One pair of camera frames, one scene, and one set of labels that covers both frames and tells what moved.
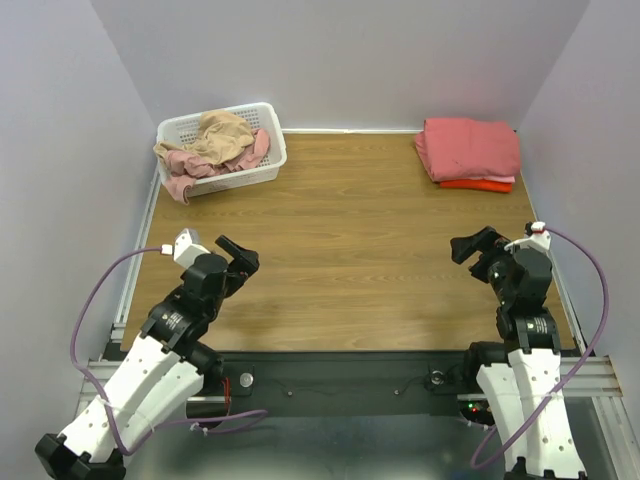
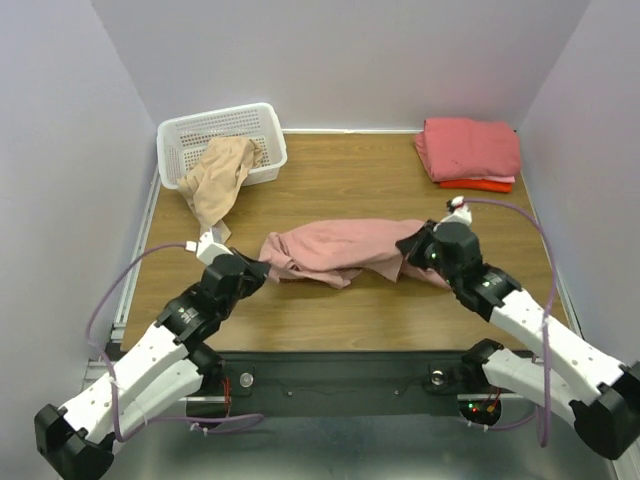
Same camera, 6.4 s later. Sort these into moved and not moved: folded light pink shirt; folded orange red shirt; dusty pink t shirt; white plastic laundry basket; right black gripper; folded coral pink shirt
Moved: right black gripper; dusty pink t shirt
Not moved: folded orange red shirt; white plastic laundry basket; folded light pink shirt; folded coral pink shirt
